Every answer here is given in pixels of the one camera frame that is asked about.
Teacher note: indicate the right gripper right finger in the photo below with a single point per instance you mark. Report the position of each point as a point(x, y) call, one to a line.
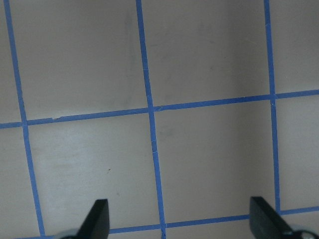
point(266, 223)

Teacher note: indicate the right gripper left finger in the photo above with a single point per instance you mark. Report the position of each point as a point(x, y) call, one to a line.
point(97, 223)

